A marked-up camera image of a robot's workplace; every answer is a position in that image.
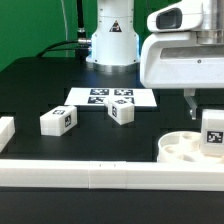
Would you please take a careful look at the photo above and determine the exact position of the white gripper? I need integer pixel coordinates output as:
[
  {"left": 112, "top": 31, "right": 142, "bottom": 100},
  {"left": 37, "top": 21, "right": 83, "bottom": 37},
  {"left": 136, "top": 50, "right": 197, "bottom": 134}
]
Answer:
[{"left": 140, "top": 32, "right": 224, "bottom": 120}]

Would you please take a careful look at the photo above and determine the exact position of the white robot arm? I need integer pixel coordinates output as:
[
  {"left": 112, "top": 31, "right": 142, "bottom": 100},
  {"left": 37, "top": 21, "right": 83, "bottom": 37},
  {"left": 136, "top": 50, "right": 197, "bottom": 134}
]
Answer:
[{"left": 87, "top": 0, "right": 224, "bottom": 108}]

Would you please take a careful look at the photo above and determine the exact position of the white paper marker sheet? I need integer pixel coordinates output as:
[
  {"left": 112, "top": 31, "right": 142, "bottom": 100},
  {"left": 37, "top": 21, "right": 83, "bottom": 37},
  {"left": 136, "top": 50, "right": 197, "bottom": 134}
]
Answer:
[{"left": 65, "top": 87, "right": 157, "bottom": 107}]

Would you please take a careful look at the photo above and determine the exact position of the white U-shaped fence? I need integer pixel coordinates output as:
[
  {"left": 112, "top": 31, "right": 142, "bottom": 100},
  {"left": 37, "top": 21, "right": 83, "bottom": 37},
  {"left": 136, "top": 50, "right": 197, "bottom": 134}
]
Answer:
[{"left": 0, "top": 116, "right": 224, "bottom": 192}]

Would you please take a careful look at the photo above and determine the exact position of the black cable upright connector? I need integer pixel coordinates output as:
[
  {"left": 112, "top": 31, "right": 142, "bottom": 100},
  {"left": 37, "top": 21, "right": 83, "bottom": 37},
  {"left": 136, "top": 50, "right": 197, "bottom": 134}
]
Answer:
[{"left": 76, "top": 0, "right": 86, "bottom": 38}]

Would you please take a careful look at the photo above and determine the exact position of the black thick cable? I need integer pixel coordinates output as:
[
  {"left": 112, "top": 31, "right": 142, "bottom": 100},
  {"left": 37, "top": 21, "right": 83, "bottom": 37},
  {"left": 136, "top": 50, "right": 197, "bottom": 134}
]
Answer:
[{"left": 35, "top": 40, "right": 92, "bottom": 61}]

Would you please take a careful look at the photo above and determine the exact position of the thin white cable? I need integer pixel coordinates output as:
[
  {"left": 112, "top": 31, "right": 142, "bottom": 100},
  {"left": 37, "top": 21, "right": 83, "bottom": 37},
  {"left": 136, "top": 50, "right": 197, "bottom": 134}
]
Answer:
[{"left": 60, "top": 0, "right": 69, "bottom": 58}]

